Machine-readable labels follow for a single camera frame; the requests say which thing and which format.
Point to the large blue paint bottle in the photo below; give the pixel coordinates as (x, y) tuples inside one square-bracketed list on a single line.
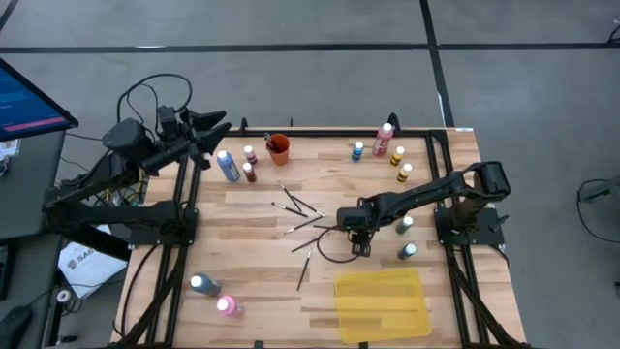
[(228, 168)]

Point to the small yellow paint bottle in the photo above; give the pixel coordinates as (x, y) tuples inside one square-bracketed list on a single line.
[(397, 157), (404, 173)]

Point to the orange plastic cup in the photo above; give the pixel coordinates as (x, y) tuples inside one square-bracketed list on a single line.
[(281, 154)]

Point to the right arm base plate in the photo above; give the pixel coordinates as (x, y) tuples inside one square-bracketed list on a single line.
[(486, 237)]

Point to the black aluminium table frame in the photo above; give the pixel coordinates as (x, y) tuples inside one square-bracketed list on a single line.
[(315, 132)]

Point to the large coral paint bottle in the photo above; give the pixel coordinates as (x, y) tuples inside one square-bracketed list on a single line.
[(381, 143)]

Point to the black computer mouse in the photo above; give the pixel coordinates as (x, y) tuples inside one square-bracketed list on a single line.
[(14, 325)]

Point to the white tape roll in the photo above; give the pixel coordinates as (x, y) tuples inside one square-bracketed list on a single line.
[(59, 296)]

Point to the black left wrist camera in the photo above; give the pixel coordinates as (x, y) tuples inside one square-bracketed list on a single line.
[(167, 123)]

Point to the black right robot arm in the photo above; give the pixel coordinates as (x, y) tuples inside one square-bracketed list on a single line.
[(436, 194)]

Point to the white table label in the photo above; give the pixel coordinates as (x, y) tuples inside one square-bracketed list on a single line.
[(465, 129)]

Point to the large pink paint bottle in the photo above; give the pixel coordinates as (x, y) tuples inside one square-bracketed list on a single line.
[(231, 307)]

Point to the grey desk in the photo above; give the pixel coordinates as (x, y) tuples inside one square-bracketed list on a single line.
[(29, 194)]

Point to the white paper note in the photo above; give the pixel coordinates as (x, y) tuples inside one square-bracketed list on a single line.
[(9, 149)]

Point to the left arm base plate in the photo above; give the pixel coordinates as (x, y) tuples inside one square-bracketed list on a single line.
[(145, 237)]

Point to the large dark teal paint bottle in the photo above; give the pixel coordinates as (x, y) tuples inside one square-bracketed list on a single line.
[(208, 286)]

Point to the black desk beam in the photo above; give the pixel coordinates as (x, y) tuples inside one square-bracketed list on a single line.
[(97, 244)]

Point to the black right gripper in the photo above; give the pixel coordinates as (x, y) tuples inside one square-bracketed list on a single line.
[(353, 219)]

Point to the small green paint bottle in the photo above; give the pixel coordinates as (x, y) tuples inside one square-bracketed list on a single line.
[(405, 225)]

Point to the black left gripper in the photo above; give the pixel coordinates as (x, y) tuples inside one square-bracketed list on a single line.
[(186, 143)]

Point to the grey stand leg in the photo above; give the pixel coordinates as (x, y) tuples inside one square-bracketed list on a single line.
[(605, 190)]

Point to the yellow translucent plastic tray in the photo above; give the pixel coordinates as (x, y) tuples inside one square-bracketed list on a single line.
[(382, 305)]

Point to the white printed paper sheet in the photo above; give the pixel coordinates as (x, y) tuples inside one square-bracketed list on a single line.
[(87, 269)]

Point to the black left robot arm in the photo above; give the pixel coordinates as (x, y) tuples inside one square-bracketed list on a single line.
[(127, 138)]

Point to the computer monitor blue screen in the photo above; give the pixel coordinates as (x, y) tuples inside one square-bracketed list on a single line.
[(24, 106)]

